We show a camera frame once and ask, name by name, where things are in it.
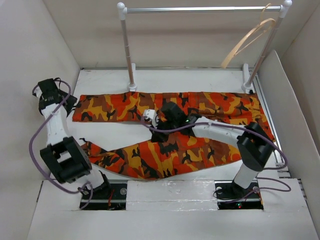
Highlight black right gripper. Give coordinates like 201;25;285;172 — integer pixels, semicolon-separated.
149;117;179;143

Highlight orange camouflage trousers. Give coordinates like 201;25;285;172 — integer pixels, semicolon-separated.
72;92;274;180

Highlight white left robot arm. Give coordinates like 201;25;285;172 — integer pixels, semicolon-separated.
32;77;112;199

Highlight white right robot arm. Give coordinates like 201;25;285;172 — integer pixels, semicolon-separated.
143;102;274;199

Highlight beige wooden hanger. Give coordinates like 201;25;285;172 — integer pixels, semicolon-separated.
220;3;276;69

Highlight white clothes rack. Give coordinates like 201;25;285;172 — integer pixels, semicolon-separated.
116;0;293;93

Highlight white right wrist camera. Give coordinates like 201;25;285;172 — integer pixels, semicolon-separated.
142;109;160;128

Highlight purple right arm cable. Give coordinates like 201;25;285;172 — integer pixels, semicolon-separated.
140;116;292;203

